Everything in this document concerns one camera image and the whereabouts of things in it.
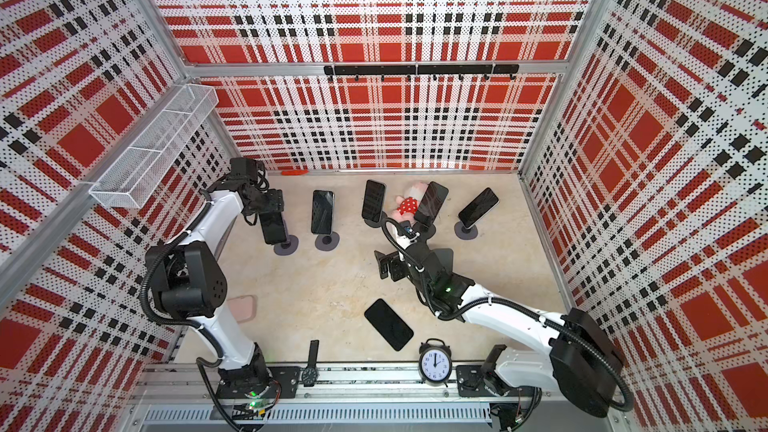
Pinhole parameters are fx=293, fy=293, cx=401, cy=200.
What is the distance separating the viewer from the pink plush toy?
1034 mm

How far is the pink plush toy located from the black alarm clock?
0.42 metres

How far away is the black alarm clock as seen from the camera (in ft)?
2.41
